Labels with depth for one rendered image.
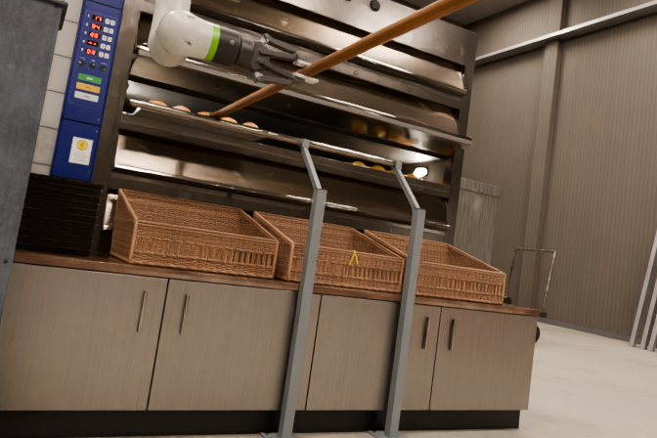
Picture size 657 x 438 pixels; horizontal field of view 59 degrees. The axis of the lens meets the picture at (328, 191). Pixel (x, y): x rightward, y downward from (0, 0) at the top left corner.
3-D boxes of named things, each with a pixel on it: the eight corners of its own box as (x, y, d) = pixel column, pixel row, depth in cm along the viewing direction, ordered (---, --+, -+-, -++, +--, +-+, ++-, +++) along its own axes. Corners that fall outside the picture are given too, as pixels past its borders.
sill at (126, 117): (118, 122, 250) (119, 113, 251) (442, 193, 332) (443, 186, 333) (120, 120, 245) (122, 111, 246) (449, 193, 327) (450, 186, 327)
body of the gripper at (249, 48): (233, 37, 151) (266, 48, 156) (228, 68, 151) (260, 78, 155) (242, 30, 145) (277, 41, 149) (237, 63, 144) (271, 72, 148)
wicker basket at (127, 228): (105, 252, 238) (116, 187, 241) (233, 268, 265) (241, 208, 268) (125, 263, 196) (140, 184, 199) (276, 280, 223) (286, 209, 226)
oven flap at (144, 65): (138, 54, 235) (129, 73, 252) (471, 145, 316) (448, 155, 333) (139, 48, 236) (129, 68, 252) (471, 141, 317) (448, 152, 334)
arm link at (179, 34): (157, 42, 133) (166, -3, 134) (148, 55, 144) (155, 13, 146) (216, 59, 140) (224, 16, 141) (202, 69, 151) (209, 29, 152)
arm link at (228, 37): (216, 56, 140) (223, 20, 141) (203, 65, 150) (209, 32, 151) (240, 63, 143) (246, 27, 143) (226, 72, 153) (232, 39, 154)
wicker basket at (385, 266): (241, 269, 266) (251, 209, 269) (345, 281, 293) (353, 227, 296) (285, 282, 224) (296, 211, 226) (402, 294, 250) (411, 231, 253)
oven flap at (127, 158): (112, 170, 243) (118, 129, 251) (444, 231, 324) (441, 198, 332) (114, 166, 239) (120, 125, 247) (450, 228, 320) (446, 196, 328)
